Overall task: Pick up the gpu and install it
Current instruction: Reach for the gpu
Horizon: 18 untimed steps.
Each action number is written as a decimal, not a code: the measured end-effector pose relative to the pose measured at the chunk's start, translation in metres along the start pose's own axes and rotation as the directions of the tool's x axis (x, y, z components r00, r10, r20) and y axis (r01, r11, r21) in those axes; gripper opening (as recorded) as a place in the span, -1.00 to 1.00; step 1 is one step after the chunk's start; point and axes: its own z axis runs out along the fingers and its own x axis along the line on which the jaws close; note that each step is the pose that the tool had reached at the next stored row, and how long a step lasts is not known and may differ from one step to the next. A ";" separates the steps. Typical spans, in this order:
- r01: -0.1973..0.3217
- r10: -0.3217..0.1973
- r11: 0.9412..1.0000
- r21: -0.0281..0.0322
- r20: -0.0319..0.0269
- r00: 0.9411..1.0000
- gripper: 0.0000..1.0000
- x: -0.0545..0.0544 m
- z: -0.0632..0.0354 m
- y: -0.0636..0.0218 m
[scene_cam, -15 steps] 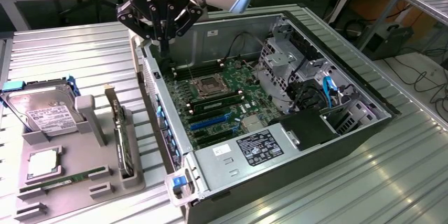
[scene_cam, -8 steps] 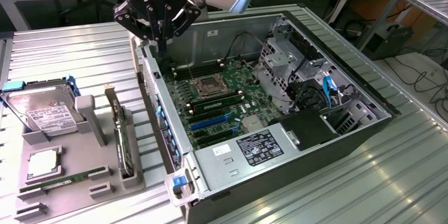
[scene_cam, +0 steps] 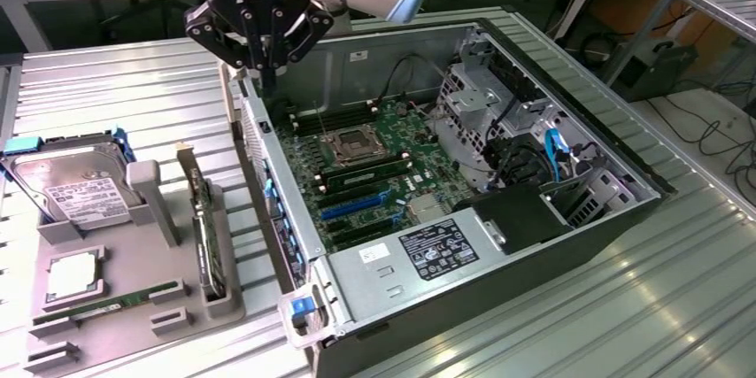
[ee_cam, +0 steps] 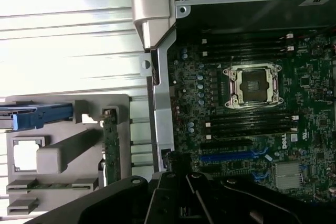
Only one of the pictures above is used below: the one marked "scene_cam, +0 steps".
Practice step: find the open black PC case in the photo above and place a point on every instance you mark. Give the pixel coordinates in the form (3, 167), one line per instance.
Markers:
(472, 307)

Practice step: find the green RAM stick in slot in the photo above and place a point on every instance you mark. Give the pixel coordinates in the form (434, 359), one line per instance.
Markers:
(360, 178)

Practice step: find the silver CPU chip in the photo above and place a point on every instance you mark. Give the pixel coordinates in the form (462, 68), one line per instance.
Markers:
(71, 276)

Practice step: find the silver hard disk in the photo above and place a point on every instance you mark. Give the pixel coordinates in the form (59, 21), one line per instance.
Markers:
(76, 187)

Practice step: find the hard drive with blue caddy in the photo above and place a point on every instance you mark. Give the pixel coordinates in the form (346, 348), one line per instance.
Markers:
(23, 146)

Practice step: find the green motherboard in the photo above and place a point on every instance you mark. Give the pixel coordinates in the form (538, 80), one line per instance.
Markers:
(414, 148)

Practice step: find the silver chipset heatsink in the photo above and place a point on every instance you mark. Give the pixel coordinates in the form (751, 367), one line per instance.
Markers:
(427, 210)

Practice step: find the black plastic shroud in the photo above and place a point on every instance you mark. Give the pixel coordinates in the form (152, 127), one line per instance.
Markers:
(514, 218)

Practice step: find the graphics card with metal bracket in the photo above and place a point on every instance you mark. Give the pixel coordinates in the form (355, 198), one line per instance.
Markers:
(207, 236)

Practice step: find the grey power supply unit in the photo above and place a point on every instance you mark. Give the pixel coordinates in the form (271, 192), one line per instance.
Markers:
(378, 280)

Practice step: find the blue case latch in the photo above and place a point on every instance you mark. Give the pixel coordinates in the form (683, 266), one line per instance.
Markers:
(302, 306)

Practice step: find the grey parts rack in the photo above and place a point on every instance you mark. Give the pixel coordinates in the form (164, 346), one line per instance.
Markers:
(130, 272)

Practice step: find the metal disk bay cage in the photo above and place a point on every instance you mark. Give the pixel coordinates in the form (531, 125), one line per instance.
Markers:
(470, 143)

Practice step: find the blue expansion slot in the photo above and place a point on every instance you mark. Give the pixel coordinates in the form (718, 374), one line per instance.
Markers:
(348, 207)

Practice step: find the black box on floor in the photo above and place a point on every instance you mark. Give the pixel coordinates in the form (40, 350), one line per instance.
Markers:
(650, 68)

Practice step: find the CPU socket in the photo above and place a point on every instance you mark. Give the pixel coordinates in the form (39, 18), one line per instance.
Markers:
(351, 145)

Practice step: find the metal frame table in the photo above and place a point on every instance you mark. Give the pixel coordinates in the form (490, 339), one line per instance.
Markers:
(720, 2)

